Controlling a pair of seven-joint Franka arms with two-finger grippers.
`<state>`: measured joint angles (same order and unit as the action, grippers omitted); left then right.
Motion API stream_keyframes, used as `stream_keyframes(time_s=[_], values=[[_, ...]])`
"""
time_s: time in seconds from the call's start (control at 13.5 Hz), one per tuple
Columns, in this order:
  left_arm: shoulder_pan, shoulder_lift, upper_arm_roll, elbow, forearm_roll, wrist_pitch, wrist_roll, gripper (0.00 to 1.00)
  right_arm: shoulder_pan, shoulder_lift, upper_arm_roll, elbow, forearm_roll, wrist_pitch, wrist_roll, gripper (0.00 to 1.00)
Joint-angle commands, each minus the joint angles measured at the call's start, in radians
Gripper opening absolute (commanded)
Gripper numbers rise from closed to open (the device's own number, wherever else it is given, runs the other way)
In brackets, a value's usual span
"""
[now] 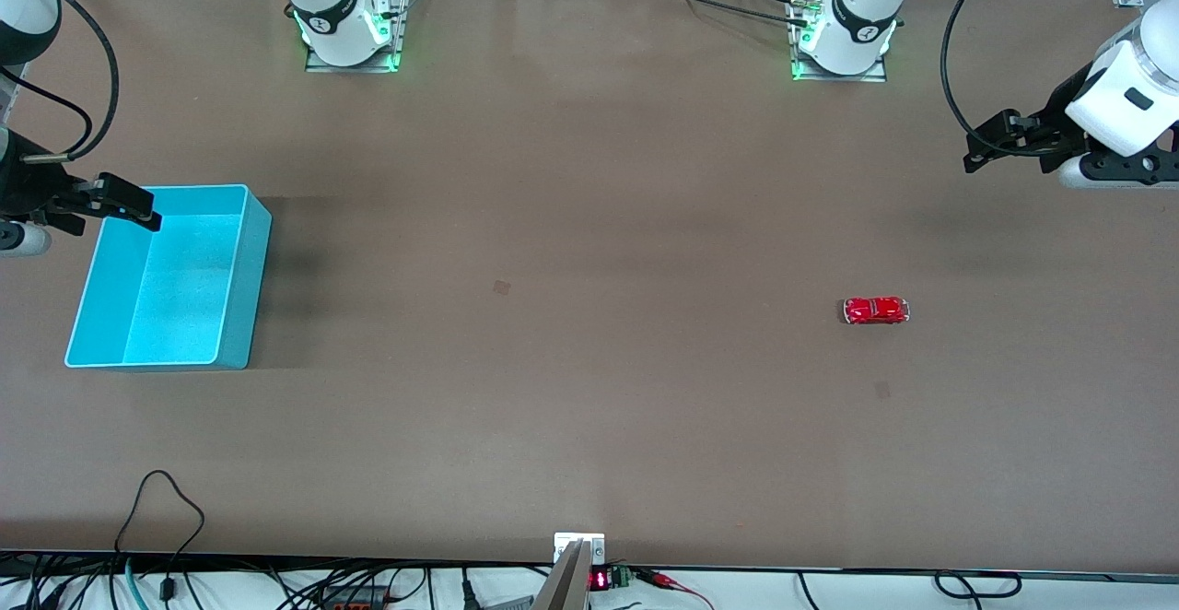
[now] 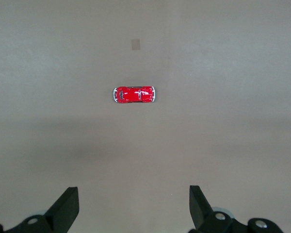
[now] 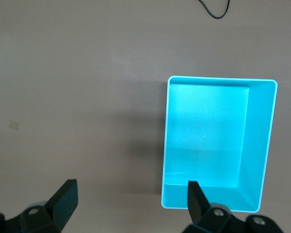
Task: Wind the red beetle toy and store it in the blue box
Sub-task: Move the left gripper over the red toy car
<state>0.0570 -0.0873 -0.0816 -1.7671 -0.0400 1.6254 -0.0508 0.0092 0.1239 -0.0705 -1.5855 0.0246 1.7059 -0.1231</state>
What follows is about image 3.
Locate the small translucent tape patch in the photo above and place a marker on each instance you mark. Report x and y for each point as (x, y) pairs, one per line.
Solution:
(14, 125)

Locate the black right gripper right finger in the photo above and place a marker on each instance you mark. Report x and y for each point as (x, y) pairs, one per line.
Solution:
(198, 208)

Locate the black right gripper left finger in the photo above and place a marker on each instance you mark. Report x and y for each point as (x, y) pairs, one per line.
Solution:
(60, 206)

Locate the blue plastic storage box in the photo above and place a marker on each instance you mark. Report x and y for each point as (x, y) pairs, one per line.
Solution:
(208, 133)

